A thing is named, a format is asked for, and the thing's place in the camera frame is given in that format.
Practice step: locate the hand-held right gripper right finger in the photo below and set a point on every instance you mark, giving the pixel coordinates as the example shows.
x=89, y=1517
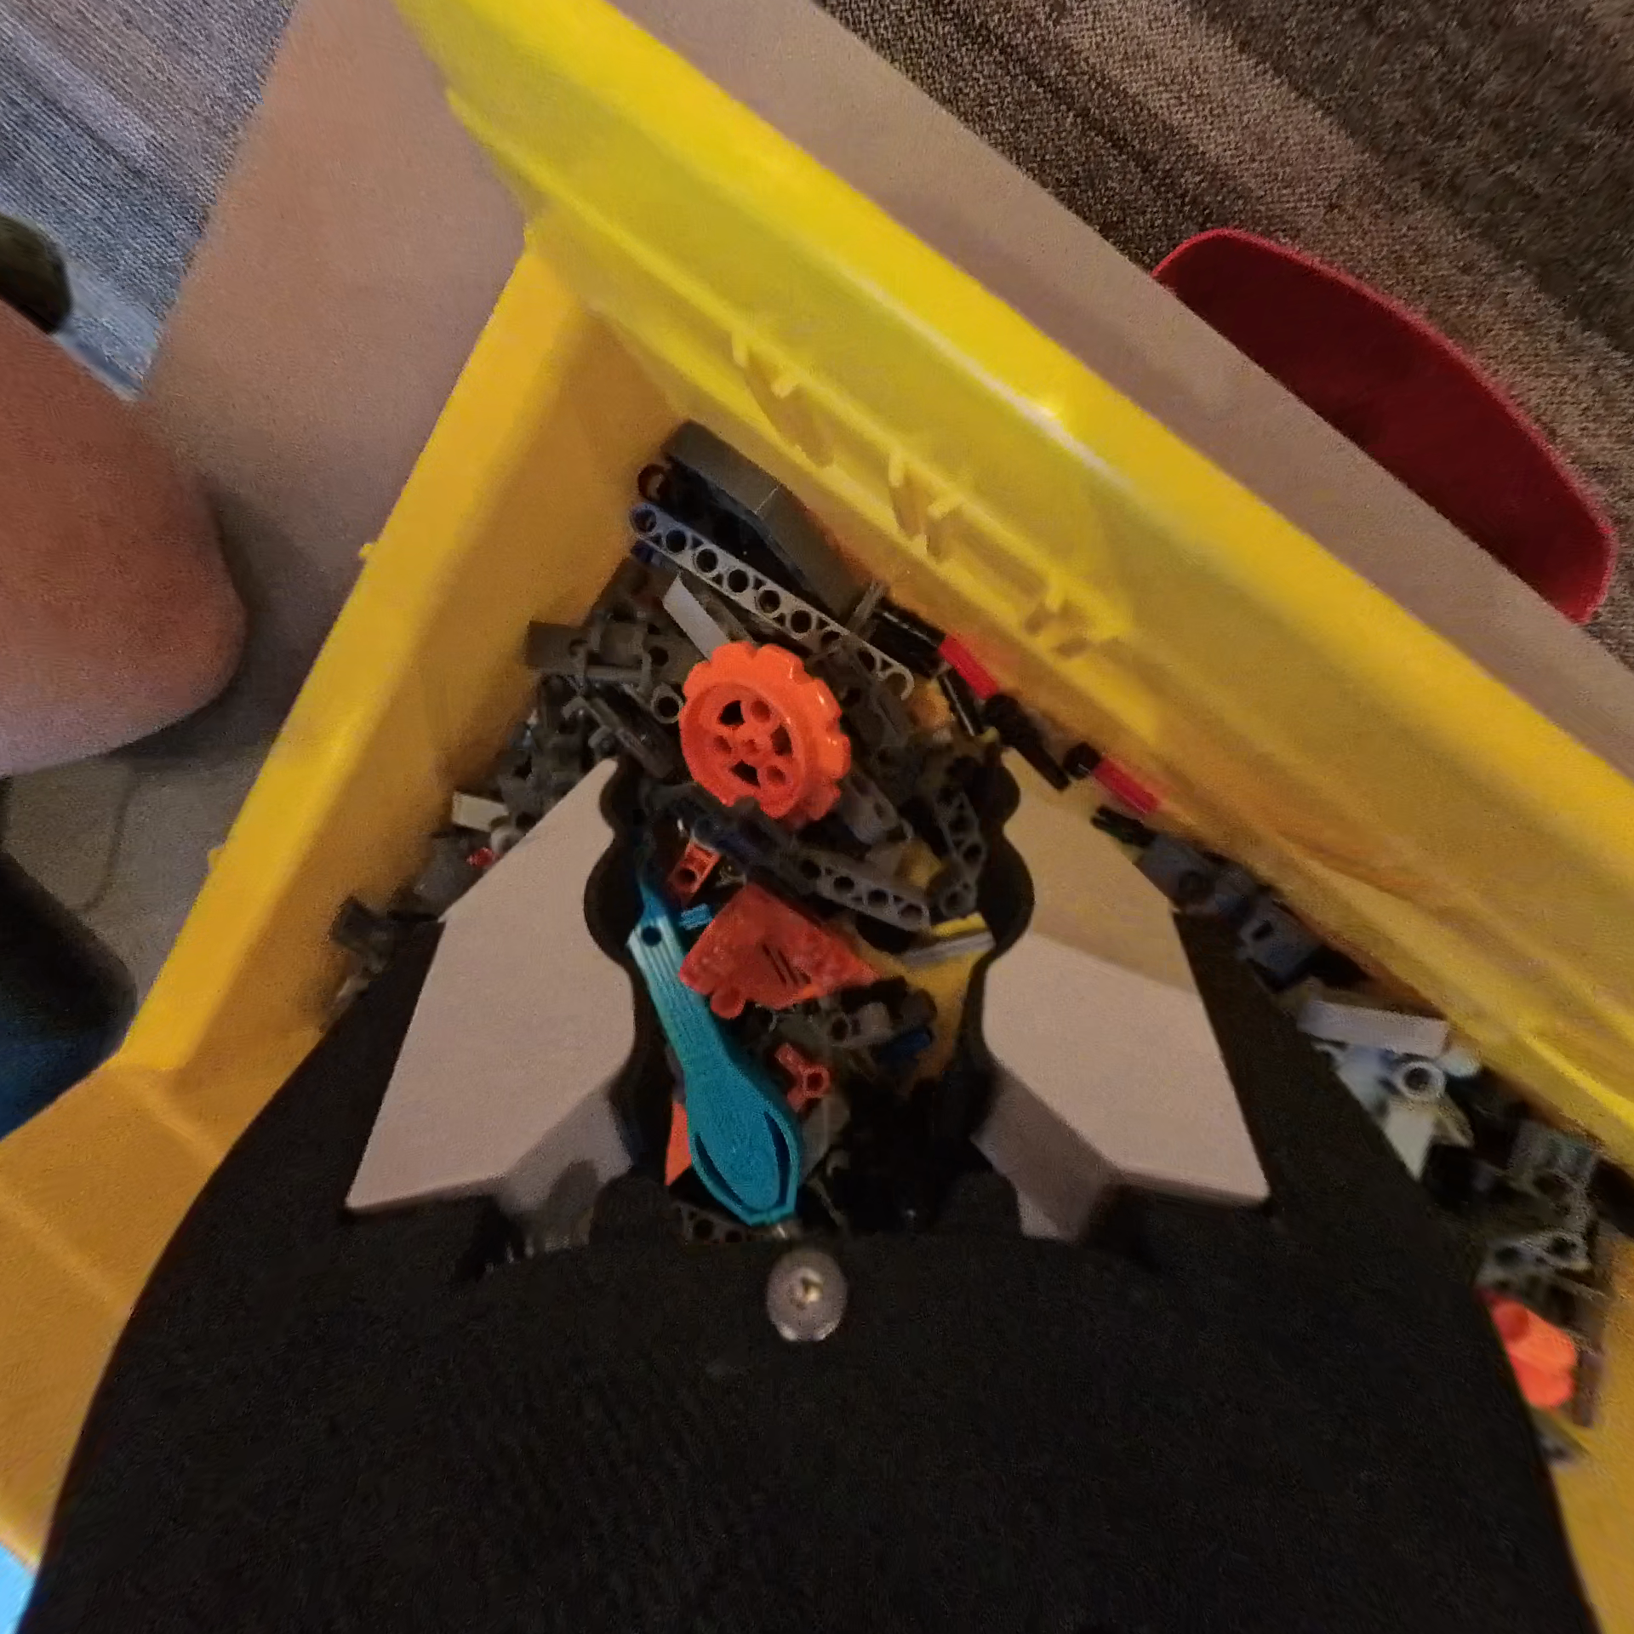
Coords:
x=1126, y=1047

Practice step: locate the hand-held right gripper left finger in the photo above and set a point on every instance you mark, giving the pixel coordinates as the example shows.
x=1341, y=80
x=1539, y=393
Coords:
x=499, y=1047

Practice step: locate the blue plastic separator tool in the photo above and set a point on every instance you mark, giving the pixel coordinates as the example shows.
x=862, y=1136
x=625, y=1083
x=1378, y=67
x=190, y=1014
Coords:
x=729, y=1114

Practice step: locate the pile of small building parts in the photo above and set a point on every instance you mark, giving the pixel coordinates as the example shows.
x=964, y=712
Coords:
x=603, y=654

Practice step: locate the orange round-hole gear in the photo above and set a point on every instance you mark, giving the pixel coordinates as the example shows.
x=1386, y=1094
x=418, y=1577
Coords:
x=761, y=730

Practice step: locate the yellow plastic bin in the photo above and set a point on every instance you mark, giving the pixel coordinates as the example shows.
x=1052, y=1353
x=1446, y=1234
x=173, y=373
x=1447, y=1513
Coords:
x=892, y=321

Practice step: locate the person's left forearm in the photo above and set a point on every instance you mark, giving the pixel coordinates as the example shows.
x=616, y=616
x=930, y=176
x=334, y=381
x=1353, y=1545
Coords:
x=89, y=573

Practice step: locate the orange fin panel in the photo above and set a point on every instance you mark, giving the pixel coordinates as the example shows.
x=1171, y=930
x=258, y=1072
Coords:
x=765, y=955

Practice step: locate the orange angled panel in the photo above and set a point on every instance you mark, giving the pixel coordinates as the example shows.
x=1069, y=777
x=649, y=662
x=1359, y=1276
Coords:
x=1531, y=1353

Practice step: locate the long light grey holed beam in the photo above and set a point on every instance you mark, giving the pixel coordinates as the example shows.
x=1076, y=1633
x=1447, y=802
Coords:
x=765, y=593

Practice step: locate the dark grey curved panel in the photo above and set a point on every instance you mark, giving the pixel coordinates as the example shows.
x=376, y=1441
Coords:
x=740, y=495

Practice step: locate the red plastic bin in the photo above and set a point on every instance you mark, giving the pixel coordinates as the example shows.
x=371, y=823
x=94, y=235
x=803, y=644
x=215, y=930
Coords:
x=1404, y=411

